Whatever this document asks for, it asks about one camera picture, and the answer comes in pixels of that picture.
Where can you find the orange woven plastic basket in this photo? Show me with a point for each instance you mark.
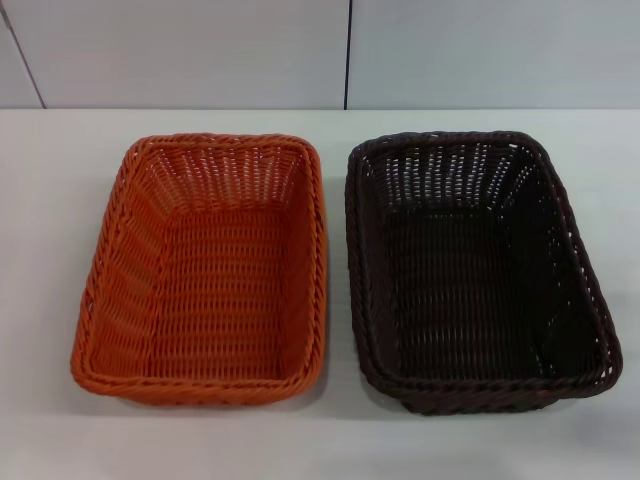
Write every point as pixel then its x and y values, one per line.
pixel 215 300

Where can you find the dark brown woven basket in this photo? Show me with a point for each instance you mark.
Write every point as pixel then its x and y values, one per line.
pixel 470 290

